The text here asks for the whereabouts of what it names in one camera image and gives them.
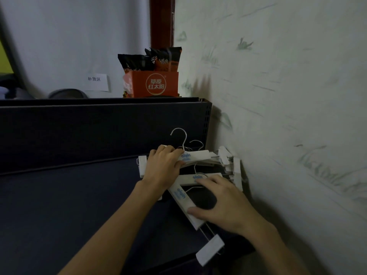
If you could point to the person's right hand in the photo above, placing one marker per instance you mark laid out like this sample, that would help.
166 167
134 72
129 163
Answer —
232 209

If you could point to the person's left hand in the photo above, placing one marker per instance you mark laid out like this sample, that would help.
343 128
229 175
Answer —
163 168

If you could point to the pile of white clip hangers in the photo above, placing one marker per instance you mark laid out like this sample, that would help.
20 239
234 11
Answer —
177 197

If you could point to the white clip hanger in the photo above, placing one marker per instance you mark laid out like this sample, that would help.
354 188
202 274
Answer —
197 156

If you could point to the person's left forearm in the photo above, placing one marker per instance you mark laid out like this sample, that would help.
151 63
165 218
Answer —
109 237

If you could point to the orange snack carton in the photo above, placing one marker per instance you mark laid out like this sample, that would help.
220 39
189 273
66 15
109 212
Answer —
152 84

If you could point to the black back panel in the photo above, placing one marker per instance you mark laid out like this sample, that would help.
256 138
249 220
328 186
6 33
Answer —
86 131

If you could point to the small white label sign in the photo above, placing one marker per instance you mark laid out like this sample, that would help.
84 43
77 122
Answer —
96 83

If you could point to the grey round container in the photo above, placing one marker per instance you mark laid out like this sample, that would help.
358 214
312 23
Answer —
68 94

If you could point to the brown door frame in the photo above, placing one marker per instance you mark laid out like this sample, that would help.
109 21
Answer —
160 22

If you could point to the yellow wall panel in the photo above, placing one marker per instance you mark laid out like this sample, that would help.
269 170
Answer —
3 60

